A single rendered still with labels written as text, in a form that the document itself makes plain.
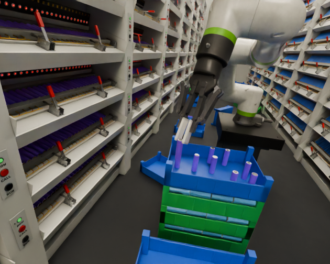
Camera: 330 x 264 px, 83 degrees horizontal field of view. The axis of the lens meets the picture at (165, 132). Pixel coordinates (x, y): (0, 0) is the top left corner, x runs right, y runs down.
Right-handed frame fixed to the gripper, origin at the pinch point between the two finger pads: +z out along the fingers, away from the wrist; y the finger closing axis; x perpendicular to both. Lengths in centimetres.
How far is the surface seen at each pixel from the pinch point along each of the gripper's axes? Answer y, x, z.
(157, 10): 87, -57, -78
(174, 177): -1.4, -1.5, 14.1
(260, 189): -22.3, -12.1, 8.2
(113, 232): 25, -17, 55
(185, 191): -4.3, -6.0, 17.7
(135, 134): 65, -56, 17
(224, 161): -8.4, -22.1, 5.6
